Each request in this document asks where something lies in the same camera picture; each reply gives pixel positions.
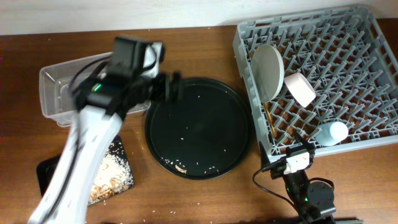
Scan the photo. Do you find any black rectangular bin lid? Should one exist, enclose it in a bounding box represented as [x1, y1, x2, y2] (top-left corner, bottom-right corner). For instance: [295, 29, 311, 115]
[36, 136, 134, 205]

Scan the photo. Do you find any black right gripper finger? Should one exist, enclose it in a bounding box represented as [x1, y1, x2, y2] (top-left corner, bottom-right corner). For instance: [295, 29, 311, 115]
[294, 131, 314, 149]
[259, 141, 270, 167]

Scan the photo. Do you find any round black tray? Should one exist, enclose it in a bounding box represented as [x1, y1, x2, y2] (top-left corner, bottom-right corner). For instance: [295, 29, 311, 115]
[145, 78, 254, 180]

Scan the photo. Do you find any pile of food scraps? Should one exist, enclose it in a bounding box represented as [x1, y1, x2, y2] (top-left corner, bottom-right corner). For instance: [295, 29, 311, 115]
[88, 139, 134, 205]

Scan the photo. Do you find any peanut shell on tray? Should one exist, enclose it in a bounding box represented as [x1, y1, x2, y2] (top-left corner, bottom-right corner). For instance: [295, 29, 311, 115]
[175, 165, 187, 174]

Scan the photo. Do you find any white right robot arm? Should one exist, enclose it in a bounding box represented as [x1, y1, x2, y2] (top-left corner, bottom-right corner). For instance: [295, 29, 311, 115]
[252, 133, 336, 223]

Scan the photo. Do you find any light blue cup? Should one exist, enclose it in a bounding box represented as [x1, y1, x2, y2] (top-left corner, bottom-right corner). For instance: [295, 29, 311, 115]
[315, 121, 349, 147]

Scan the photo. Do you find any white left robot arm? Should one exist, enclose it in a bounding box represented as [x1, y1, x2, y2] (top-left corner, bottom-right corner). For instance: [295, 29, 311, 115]
[29, 36, 182, 223]

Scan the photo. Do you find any grey dishwasher rack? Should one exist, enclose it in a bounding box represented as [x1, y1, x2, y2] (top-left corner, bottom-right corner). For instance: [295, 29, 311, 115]
[233, 6, 397, 161]

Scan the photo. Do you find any wooden chopstick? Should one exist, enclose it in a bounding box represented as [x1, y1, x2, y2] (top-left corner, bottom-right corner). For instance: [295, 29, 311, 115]
[264, 103, 276, 137]

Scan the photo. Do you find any clear plastic bin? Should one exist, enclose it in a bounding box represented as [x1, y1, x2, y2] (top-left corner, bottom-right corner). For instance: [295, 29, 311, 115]
[39, 51, 151, 128]

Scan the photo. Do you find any white plate with food scraps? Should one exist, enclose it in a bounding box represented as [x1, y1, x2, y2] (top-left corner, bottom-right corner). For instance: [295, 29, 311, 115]
[251, 44, 285, 103]

